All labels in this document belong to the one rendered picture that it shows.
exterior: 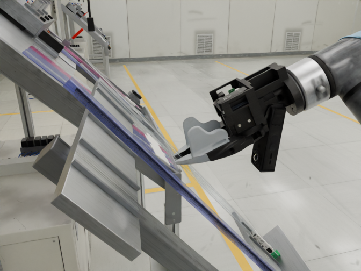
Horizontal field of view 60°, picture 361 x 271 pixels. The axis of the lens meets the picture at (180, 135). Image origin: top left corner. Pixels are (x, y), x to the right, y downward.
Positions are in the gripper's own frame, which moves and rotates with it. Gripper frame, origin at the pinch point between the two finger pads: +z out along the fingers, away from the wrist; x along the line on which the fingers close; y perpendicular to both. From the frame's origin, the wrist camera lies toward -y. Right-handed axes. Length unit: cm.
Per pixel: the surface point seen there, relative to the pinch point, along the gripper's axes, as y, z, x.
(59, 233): -19, 42, -31
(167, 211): -28.3, 12.9, -29.6
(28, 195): -12, 52, -48
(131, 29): -24, 5, -702
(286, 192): -127, -44, -126
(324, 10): -203, -455, -750
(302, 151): -146, -85, -186
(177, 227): -35.3, 13.1, -30.3
